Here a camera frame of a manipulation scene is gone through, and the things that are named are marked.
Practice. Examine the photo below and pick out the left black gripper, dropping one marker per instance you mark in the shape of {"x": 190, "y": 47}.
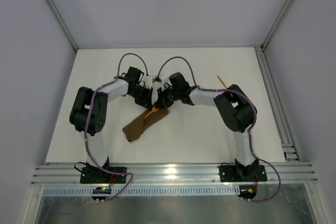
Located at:
{"x": 144, "y": 99}

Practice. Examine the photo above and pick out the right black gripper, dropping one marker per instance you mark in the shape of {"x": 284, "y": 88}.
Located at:
{"x": 163, "y": 98}

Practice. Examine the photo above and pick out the orange plastic fork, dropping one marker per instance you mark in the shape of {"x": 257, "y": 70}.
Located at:
{"x": 153, "y": 110}

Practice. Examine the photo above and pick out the brown cloth napkin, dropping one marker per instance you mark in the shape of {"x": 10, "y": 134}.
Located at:
{"x": 139, "y": 125}

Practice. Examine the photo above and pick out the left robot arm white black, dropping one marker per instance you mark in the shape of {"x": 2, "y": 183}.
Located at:
{"x": 88, "y": 116}

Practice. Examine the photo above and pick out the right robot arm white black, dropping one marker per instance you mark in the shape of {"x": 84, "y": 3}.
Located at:
{"x": 235, "y": 109}

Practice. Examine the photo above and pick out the orange plastic knife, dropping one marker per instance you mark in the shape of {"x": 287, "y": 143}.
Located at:
{"x": 222, "y": 81}

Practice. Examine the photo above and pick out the left small controller board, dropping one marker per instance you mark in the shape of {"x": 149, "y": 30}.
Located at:
{"x": 100, "y": 194}

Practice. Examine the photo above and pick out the small controller board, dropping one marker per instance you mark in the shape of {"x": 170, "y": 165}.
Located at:
{"x": 100, "y": 194}
{"x": 247, "y": 193}

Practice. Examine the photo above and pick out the right small controller board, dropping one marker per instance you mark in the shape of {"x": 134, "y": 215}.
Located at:
{"x": 247, "y": 193}

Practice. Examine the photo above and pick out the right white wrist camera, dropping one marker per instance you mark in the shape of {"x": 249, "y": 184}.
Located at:
{"x": 162, "y": 79}

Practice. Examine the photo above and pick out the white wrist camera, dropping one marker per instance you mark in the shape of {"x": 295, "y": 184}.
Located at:
{"x": 148, "y": 81}
{"x": 162, "y": 79}

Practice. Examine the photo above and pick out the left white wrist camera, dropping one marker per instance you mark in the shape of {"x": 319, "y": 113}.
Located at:
{"x": 148, "y": 81}

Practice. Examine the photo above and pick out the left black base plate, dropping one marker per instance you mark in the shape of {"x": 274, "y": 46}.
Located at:
{"x": 93, "y": 175}

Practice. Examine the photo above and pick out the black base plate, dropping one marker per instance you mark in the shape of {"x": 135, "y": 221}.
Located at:
{"x": 93, "y": 175}
{"x": 228, "y": 172}

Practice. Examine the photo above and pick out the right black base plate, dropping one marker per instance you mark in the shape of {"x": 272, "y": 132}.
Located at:
{"x": 228, "y": 172}

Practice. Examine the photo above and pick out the slotted grey cable duct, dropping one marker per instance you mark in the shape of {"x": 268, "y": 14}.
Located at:
{"x": 134, "y": 191}

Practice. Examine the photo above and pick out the aluminium right side rail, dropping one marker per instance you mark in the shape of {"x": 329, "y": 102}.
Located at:
{"x": 282, "y": 124}

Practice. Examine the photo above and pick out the aluminium rail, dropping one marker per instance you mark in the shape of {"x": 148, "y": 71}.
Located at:
{"x": 169, "y": 174}
{"x": 282, "y": 124}

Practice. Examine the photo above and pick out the aluminium front rail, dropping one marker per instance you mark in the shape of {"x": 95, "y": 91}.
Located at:
{"x": 169, "y": 174}

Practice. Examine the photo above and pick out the left aluminium corner post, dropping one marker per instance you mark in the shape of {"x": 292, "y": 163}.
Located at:
{"x": 62, "y": 24}

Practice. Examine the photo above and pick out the aluminium corner post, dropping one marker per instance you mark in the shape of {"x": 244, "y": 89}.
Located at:
{"x": 282, "y": 14}
{"x": 62, "y": 24}

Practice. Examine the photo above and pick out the right aluminium corner post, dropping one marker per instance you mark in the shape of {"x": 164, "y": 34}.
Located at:
{"x": 282, "y": 14}

